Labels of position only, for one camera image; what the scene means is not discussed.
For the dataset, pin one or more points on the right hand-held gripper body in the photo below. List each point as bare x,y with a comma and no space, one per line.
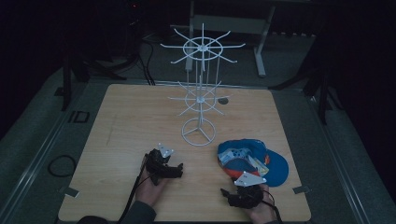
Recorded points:
246,196

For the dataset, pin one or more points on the black metal stand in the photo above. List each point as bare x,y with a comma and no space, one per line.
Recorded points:
66,84
323,93

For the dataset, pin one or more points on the grey round disc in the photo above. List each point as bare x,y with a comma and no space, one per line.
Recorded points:
223,100

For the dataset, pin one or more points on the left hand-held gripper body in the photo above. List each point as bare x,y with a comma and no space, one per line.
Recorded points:
157,163

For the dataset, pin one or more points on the grey tape strip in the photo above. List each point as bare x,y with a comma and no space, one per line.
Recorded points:
301,189
72,192

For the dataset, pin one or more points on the person's right hand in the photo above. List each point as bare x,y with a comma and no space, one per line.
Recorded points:
264,213

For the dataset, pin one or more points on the black rectangular frame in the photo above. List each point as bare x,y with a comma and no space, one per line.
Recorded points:
81,112

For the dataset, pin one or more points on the person's left hand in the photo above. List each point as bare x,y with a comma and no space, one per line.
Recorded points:
149,191

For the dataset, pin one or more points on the blue and orange cap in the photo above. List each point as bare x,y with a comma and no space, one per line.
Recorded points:
275,169

